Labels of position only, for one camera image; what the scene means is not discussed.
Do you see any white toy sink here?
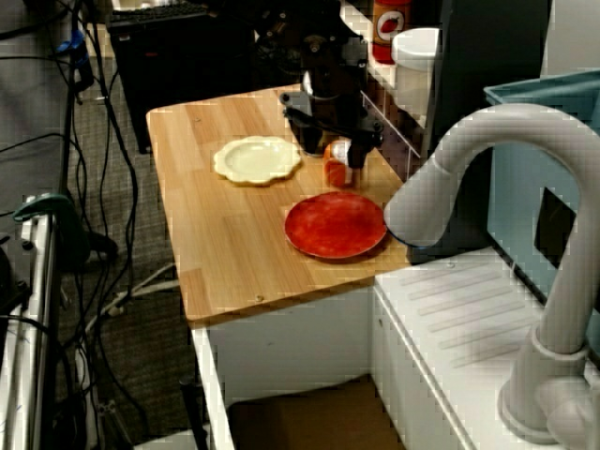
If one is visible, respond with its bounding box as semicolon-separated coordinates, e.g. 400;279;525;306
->
191;247;600;450

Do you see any blue cable clip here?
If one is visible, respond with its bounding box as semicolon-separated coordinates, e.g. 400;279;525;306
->
56;28;91;56

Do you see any white lidded container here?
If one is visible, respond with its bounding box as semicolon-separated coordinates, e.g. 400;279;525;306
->
391;26;442;116

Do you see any teal plastic box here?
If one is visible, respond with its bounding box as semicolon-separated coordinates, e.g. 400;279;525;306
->
482;68;600;306

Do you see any toy salmon sushi piece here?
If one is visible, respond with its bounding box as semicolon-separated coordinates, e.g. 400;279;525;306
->
322;139;362;188

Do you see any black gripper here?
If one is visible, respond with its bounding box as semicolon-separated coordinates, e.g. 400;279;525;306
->
279;86;384;170

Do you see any green clamp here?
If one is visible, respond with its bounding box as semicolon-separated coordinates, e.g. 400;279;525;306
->
11;194;119;266

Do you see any black equipment case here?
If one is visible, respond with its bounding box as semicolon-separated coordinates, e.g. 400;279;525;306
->
107;0;257;156

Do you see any cream scalloped plate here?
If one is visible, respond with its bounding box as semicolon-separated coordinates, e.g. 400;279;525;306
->
213;135;304;188

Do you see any red round plate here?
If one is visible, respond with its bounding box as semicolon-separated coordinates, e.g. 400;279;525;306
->
284;190;389;261

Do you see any aluminium extrusion frame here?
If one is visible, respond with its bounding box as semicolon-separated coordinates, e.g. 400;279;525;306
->
0;196;63;450

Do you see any grey toy faucet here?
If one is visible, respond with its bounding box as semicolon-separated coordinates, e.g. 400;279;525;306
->
383;102;600;446

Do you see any red cup on shelf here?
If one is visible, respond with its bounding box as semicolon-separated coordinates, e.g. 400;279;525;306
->
372;0;413;66

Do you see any white floor cable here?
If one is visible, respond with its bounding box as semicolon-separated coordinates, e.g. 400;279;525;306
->
83;262;182;332

